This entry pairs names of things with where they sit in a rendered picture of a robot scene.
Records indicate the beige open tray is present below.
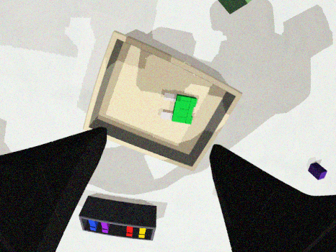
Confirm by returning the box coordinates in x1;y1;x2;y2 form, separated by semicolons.
83;30;243;171

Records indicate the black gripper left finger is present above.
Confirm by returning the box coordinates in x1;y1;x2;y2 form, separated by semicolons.
0;127;107;252

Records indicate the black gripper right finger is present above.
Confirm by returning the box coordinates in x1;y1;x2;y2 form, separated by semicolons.
209;144;336;252

